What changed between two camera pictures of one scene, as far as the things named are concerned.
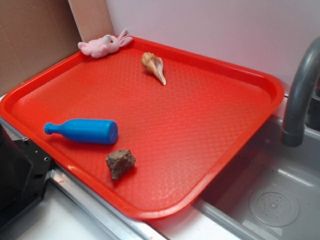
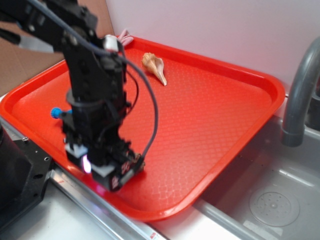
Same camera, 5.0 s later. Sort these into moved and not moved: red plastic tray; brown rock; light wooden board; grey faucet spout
Moved: brown rock
Not moved: red plastic tray; grey faucet spout; light wooden board
